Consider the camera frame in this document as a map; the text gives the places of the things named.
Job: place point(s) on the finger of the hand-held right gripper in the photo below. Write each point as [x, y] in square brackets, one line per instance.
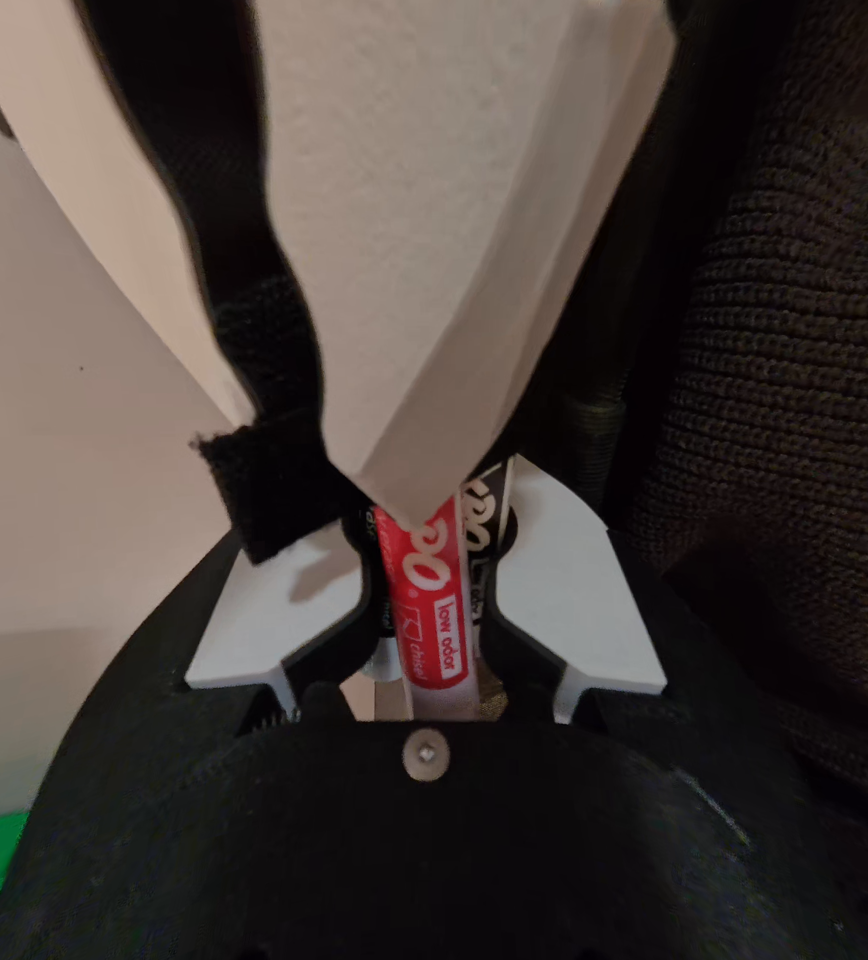
[441, 225]
[104, 187]

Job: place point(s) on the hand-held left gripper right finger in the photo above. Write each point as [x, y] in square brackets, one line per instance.
[576, 600]

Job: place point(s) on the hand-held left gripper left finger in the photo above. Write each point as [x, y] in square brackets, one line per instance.
[276, 615]

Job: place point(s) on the black dry erase marker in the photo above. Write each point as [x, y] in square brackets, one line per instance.
[385, 660]
[490, 510]

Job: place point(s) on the red dry erase marker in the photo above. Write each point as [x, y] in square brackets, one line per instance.
[422, 600]

